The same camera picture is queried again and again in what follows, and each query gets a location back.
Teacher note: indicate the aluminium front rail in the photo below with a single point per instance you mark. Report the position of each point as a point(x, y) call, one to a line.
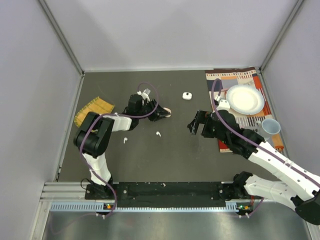
point(68, 192)

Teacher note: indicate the white paper plate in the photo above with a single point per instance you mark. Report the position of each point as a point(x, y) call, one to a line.
point(245, 99)

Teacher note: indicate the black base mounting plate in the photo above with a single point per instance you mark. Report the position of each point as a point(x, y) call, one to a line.
point(173, 194)

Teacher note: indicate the white earbud charging case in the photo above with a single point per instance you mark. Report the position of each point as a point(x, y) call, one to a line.
point(187, 96)

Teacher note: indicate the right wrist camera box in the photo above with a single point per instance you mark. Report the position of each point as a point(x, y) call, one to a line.
point(221, 104)

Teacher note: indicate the patterned orange placemat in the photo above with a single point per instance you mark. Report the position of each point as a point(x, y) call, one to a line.
point(219, 80)

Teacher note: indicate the grey slotted cable duct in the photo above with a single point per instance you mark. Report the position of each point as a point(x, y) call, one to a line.
point(106, 207)

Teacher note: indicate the yellow woven mat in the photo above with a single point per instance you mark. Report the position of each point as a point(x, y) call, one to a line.
point(97, 105)

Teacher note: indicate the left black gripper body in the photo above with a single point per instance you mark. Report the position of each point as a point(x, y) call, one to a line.
point(149, 107)

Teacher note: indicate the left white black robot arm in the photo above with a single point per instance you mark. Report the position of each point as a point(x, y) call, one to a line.
point(93, 136)

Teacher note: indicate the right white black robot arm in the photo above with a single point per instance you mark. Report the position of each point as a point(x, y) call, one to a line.
point(297, 188)

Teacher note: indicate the pink earbud charging case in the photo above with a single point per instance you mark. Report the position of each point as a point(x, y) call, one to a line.
point(169, 112)

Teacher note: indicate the pale blue cup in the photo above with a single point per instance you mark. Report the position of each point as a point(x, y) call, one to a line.
point(268, 128)

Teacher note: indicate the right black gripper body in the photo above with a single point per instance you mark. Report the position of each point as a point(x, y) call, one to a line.
point(209, 130)

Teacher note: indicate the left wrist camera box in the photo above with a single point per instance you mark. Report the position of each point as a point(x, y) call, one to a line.
point(145, 94)

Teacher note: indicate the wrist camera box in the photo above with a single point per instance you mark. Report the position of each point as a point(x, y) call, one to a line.
point(145, 94)
point(221, 104)

